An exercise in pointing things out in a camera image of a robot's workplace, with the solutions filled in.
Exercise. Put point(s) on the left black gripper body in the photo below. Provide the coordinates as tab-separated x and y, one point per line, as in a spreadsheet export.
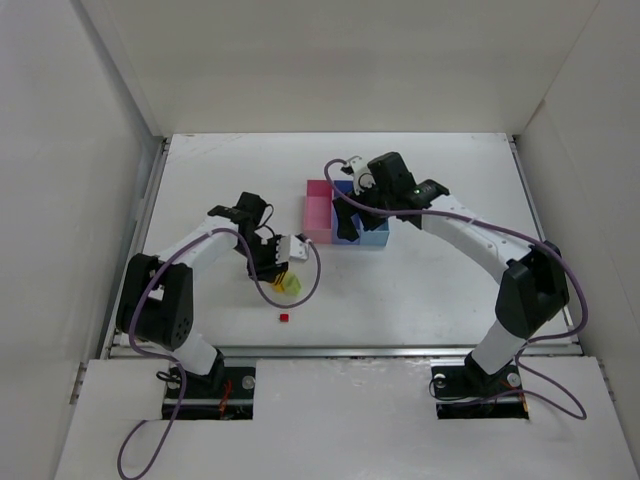
267	270

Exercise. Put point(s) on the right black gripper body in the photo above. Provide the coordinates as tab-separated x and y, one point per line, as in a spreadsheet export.
361	210

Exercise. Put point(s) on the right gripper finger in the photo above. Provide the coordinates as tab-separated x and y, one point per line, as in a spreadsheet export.
345	230
371	222

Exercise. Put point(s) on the green yellow lego stack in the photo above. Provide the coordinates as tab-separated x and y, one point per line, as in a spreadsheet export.
287	283

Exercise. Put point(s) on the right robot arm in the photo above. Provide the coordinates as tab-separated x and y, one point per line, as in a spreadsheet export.
532	282

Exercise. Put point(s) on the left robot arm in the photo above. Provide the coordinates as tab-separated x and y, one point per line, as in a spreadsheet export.
157	300

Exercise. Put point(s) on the dark blue container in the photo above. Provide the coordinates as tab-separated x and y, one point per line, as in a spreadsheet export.
345	187

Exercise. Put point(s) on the pink container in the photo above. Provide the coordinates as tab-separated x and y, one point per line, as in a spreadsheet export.
317	215

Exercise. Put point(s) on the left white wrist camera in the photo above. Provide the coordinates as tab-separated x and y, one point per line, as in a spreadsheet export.
291	248

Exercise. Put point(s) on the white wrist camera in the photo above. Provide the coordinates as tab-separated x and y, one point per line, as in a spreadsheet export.
291	248
361	175

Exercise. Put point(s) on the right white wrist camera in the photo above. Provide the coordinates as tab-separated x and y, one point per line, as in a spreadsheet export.
361	175

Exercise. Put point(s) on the aluminium front rail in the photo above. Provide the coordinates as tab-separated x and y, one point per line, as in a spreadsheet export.
554	350

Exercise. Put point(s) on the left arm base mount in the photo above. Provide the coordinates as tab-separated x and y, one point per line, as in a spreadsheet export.
231	399

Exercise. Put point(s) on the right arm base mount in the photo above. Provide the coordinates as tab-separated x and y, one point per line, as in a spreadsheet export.
458	398

